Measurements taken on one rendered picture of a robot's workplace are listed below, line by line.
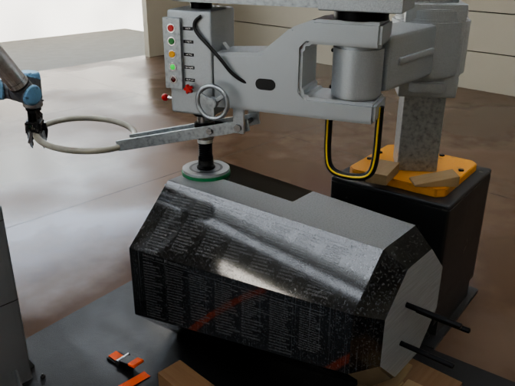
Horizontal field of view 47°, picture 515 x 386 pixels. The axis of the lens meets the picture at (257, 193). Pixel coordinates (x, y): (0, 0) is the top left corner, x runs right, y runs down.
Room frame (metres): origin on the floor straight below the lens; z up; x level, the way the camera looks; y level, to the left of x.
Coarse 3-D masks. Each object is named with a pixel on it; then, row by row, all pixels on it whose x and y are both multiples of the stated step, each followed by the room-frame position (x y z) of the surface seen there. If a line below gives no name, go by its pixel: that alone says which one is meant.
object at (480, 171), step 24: (480, 168) 2.81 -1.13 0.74; (336, 192) 2.67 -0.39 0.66; (360, 192) 2.59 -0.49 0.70; (384, 192) 2.52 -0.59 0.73; (408, 192) 2.49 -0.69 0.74; (456, 192) 2.49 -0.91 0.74; (480, 192) 2.69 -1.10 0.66; (408, 216) 2.44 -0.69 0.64; (432, 216) 2.38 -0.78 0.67; (456, 216) 2.42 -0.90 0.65; (480, 216) 2.75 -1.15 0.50; (432, 240) 2.37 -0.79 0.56; (456, 240) 2.47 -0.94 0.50; (456, 264) 2.52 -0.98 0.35; (456, 288) 2.57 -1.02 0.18; (456, 312) 2.58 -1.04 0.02; (432, 336) 2.38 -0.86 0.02
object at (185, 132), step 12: (228, 120) 2.50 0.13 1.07; (252, 120) 2.45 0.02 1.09; (144, 132) 2.67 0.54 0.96; (156, 132) 2.65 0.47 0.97; (168, 132) 2.50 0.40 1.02; (180, 132) 2.47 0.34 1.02; (192, 132) 2.45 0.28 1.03; (204, 132) 2.43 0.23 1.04; (216, 132) 2.40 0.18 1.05; (228, 132) 2.38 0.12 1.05; (120, 144) 2.60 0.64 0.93; (132, 144) 2.57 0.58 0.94; (144, 144) 2.55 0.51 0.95; (156, 144) 2.52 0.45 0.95
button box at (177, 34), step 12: (168, 24) 2.41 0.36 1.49; (180, 24) 2.39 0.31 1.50; (168, 36) 2.41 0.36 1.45; (180, 36) 2.39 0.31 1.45; (168, 48) 2.41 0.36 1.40; (180, 48) 2.39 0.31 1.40; (168, 60) 2.41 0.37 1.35; (180, 60) 2.39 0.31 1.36; (168, 72) 2.41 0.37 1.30; (180, 72) 2.39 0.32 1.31; (168, 84) 2.41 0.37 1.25; (180, 84) 2.39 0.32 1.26
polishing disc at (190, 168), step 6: (192, 162) 2.55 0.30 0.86; (216, 162) 2.55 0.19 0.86; (222, 162) 2.56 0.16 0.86; (186, 168) 2.47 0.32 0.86; (192, 168) 2.47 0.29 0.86; (216, 168) 2.47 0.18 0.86; (222, 168) 2.48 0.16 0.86; (228, 168) 2.48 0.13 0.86; (186, 174) 2.42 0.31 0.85; (192, 174) 2.41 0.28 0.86; (198, 174) 2.41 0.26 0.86; (204, 174) 2.41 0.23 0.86; (210, 174) 2.41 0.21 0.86; (216, 174) 2.41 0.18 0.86; (222, 174) 2.42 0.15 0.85
